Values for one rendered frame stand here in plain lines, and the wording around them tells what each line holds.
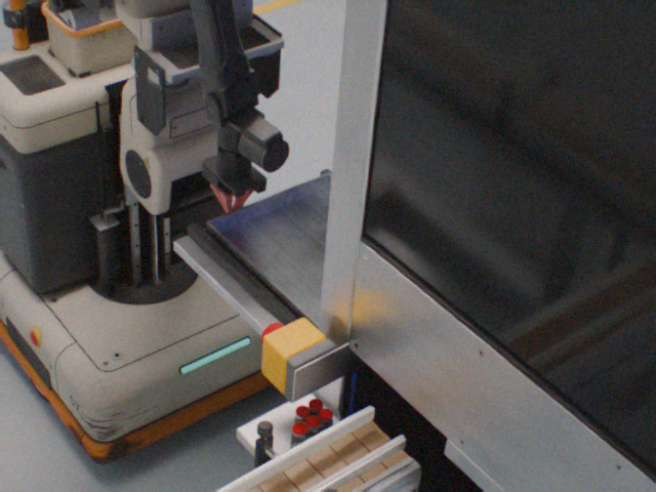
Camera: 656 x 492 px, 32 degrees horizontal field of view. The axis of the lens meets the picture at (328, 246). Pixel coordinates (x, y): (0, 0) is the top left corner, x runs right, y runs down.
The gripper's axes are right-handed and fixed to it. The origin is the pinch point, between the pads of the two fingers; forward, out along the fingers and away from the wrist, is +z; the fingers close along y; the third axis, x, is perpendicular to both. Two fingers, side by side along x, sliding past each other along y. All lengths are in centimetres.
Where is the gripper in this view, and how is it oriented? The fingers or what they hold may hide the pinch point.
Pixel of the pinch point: (233, 213)
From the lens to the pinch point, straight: 194.3
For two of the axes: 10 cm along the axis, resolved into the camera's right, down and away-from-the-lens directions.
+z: -0.7, 7.7, 6.4
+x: 7.8, -3.5, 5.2
